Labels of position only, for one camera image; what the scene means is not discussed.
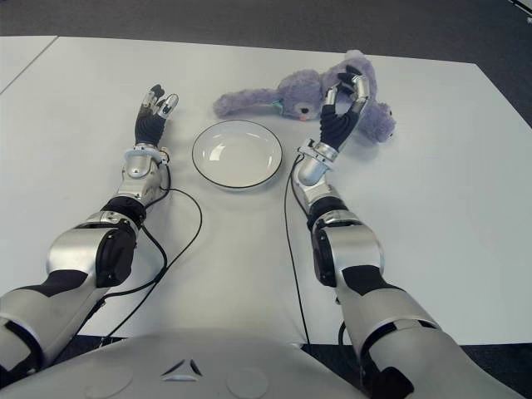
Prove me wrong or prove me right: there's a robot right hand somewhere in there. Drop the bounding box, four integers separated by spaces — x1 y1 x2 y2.
318 70 371 157

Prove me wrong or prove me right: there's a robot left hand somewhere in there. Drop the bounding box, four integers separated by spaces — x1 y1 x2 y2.
133 84 180 149

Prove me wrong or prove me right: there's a purple plush bunny doll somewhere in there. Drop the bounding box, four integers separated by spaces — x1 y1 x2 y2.
213 49 397 145

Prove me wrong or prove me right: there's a white plate black rim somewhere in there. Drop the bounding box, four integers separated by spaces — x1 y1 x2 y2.
191 120 286 195

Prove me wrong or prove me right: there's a grey robot torso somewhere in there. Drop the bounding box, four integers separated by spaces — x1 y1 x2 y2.
0 328 516 399

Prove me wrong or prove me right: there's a long black right arm cable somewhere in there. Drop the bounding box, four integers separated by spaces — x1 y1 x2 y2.
284 145 313 345

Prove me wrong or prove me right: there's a long black arm cable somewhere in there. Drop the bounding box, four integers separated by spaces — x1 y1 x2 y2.
97 160 204 348
284 145 313 345

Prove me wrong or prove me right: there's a long black left arm cable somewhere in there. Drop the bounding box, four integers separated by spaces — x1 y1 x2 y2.
97 160 204 348

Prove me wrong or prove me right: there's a short black left arm cable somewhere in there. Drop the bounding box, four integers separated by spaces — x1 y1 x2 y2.
101 224 168 298

